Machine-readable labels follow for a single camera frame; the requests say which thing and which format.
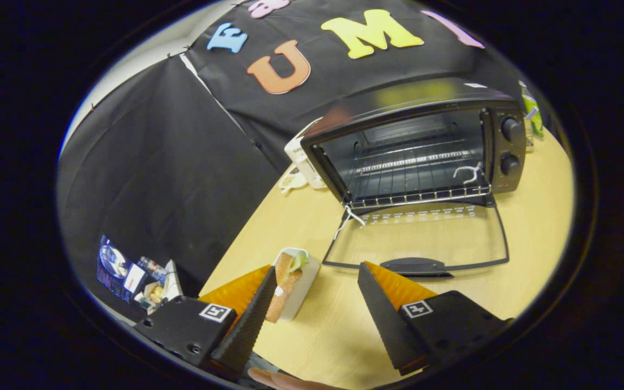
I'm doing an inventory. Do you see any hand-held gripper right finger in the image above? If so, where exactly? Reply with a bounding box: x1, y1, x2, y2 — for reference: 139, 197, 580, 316
357, 262, 513, 376

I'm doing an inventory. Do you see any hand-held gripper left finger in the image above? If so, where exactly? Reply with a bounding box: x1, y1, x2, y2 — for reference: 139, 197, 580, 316
133, 265, 278, 378

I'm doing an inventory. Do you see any sandwich with lettuce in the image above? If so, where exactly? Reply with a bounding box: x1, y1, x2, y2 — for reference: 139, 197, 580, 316
265, 252, 310, 324

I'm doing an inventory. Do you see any black toaster oven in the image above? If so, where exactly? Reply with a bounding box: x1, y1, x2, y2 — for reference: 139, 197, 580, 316
300, 77, 527, 278

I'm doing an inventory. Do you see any white pop-up toaster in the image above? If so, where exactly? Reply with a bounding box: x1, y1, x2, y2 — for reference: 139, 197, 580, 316
284, 116, 328, 190

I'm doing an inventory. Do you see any white rectangular plate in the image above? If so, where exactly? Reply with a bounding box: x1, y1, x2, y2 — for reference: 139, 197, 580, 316
271, 248, 321, 322

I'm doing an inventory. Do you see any white box of items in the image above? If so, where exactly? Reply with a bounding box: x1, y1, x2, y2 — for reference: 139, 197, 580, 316
133, 259, 184, 316

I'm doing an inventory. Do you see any small white dish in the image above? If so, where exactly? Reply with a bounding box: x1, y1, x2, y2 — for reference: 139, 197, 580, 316
278, 165, 308, 194

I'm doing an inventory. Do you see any blue printed bag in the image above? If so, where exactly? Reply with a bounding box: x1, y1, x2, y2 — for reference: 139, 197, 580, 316
96, 235, 147, 304

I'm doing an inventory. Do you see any green drink bottle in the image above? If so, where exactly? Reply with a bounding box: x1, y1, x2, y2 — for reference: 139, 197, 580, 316
518, 80, 545, 139

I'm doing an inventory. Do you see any white string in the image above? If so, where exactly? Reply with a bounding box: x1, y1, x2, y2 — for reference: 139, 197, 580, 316
334, 205, 367, 241
453, 161, 483, 185

